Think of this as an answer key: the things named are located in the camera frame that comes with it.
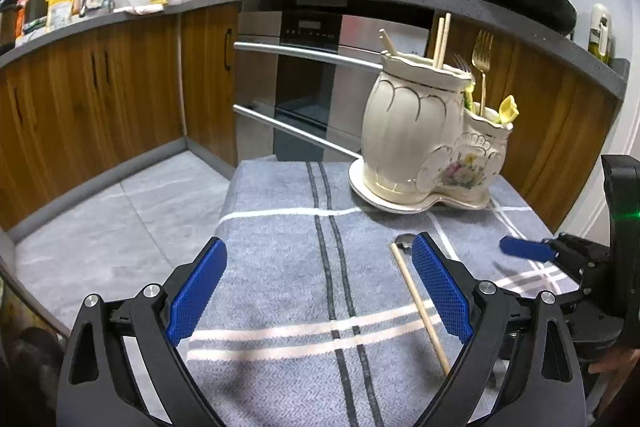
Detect short wooden cabinet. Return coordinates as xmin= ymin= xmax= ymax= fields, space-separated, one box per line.
xmin=425 ymin=27 xmax=619 ymax=233

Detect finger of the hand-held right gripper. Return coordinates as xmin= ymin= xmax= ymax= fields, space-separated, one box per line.
xmin=499 ymin=232 xmax=609 ymax=279

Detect cream floral ceramic utensil holder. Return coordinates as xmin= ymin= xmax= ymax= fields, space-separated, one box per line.
xmin=348 ymin=50 xmax=514 ymax=214

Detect yellow spoon green handle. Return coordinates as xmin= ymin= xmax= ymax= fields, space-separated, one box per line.
xmin=499 ymin=95 xmax=521 ymax=124

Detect olive oil bottle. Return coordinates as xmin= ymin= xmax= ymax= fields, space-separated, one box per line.
xmin=587 ymin=3 xmax=614 ymax=64

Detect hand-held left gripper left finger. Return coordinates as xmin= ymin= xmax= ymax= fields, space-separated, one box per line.
xmin=57 ymin=237 xmax=228 ymax=427

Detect flat white cloth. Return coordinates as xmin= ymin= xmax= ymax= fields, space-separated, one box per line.
xmin=114 ymin=3 xmax=165 ymax=16

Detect yellow white food bag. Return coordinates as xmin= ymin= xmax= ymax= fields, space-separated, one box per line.
xmin=45 ymin=0 xmax=77 ymax=32

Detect steel oven handle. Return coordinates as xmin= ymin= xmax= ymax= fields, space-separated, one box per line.
xmin=232 ymin=41 xmax=384 ymax=72
xmin=232 ymin=103 xmax=364 ymax=160

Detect long wooden cabinet run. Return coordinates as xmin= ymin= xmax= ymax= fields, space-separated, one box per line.
xmin=0 ymin=4 xmax=241 ymax=233

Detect gold fork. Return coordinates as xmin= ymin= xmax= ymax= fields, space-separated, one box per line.
xmin=472 ymin=30 xmax=495 ymax=116

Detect person's right hand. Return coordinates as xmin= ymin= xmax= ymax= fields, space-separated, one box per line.
xmin=589 ymin=349 xmax=629 ymax=376

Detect built-in oven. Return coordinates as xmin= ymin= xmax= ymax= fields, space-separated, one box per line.
xmin=232 ymin=4 xmax=431 ymax=164

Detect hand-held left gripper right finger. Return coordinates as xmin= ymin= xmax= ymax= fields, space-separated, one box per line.
xmin=410 ymin=232 xmax=588 ymax=427

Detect grey striped towel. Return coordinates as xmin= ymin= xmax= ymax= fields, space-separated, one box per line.
xmin=185 ymin=159 xmax=576 ymax=427

